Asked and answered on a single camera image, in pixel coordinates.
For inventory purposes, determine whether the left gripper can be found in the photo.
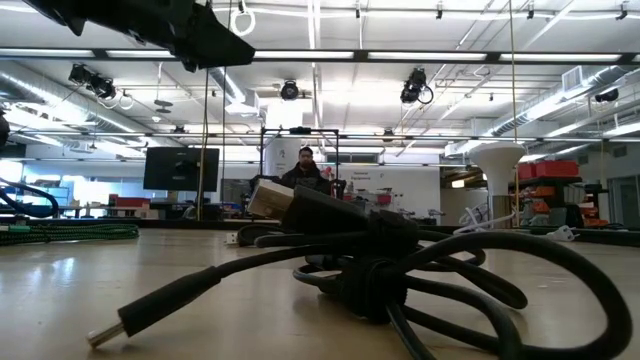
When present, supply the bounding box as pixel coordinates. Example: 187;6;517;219
22;0;257;72

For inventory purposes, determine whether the green braided USB cable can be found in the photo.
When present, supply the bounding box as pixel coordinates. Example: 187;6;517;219
0;222;141;247

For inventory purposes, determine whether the black monitor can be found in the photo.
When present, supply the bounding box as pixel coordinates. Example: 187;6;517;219
143;146;221;193

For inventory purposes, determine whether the person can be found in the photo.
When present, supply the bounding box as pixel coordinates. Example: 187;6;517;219
278;146;332;196

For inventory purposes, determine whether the red box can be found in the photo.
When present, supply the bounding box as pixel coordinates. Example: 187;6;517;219
108;194;151;209

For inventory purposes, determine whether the black shelf rack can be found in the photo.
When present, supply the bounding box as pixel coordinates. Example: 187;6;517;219
517;174;609;229

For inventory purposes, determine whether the black background rig frame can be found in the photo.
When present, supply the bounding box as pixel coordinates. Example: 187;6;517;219
258;127;341;182

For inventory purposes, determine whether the black aluminium rig frame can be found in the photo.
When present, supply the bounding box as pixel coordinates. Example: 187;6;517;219
0;47;640;246

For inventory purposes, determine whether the silver ventilation duct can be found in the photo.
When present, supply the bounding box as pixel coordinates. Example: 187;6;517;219
489;64;640;137
0;62;146;137

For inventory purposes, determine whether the black USB cable bundle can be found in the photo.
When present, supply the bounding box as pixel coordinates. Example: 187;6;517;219
85;177;634;360

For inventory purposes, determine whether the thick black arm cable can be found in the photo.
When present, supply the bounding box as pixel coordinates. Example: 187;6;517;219
0;177;60;220

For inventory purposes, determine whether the white lamp power cord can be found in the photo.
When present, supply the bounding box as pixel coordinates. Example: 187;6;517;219
452;202;576;244

